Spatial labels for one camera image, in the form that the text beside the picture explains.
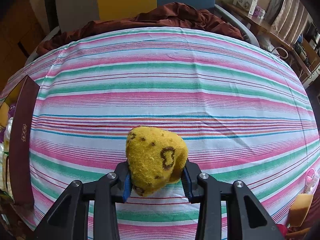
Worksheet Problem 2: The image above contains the gold tin box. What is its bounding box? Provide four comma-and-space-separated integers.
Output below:
0, 75, 40, 205

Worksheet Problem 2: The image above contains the white appliance box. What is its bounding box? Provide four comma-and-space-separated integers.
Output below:
232, 0, 258, 14

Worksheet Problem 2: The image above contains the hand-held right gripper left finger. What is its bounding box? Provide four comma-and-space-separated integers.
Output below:
34, 161, 130, 240

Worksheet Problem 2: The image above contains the pink translucent plastic item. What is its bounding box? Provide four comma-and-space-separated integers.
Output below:
305, 167, 320, 195

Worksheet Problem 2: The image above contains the yellow knitted sock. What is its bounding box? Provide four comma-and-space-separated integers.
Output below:
126, 126, 189, 197

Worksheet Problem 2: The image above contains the wooden side desk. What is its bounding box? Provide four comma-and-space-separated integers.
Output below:
221, 0, 320, 85

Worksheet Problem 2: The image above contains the orange sponge piece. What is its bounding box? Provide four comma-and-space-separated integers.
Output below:
289, 194, 314, 228

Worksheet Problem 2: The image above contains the white cable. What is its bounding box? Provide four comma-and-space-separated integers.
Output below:
269, 46, 288, 59

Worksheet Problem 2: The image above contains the pink patterned curtain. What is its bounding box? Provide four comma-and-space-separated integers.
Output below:
266, 0, 310, 44

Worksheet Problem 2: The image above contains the wooden wardrobe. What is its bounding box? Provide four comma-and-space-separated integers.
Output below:
0, 0, 47, 90

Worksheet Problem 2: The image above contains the maroon blanket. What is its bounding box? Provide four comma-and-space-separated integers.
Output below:
37, 2, 244, 55

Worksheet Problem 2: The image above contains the small purple box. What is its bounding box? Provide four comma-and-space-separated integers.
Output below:
252, 7, 266, 19

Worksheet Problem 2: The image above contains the red cloth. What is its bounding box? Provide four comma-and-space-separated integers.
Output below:
275, 224, 288, 240

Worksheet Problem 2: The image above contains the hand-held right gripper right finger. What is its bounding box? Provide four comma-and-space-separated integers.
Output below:
182, 161, 285, 240

